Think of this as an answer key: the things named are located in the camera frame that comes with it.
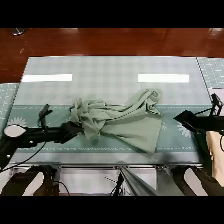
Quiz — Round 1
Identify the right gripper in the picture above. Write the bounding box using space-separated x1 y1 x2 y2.
173 109 202 134

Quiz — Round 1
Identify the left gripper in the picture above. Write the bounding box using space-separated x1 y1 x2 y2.
59 120 84 145

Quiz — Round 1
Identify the pale green T-shirt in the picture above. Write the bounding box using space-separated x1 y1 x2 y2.
68 87 165 155

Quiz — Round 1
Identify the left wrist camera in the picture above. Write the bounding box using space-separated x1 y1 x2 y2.
37 103 54 130

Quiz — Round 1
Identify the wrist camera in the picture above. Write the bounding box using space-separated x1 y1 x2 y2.
37 103 54 130
209 92 224 117

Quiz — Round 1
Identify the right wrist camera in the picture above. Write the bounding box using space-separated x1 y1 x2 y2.
209 92 224 117

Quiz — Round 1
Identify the black cable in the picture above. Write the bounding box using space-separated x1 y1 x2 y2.
0 128 48 174
104 171 127 197

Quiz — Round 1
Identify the silver frame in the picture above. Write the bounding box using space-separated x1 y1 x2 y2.
0 162 224 197

